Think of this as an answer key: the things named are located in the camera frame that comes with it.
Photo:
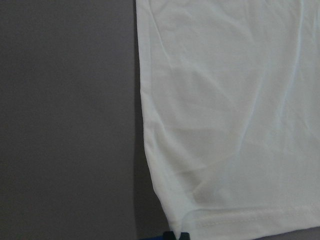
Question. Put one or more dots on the beige long-sleeve printed shirt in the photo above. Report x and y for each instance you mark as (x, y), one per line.
(230, 95)

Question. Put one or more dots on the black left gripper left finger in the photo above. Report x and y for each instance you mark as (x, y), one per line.
(168, 235)

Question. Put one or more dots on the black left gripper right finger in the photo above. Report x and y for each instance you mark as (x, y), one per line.
(184, 236)

